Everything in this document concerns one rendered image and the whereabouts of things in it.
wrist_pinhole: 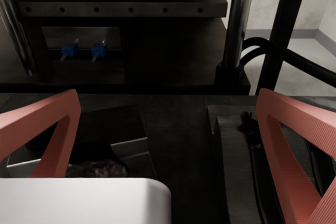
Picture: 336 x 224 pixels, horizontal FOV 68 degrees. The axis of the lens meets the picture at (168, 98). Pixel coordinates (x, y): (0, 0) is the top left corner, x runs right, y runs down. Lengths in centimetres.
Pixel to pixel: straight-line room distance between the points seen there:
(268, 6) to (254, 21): 22
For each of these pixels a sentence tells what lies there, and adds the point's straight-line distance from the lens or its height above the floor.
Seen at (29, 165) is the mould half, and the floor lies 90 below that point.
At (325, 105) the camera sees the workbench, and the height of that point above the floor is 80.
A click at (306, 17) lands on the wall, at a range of 354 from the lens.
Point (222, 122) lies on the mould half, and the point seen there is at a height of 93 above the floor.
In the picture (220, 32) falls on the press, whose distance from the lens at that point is 133.
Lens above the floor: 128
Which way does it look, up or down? 37 degrees down
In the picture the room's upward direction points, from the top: straight up
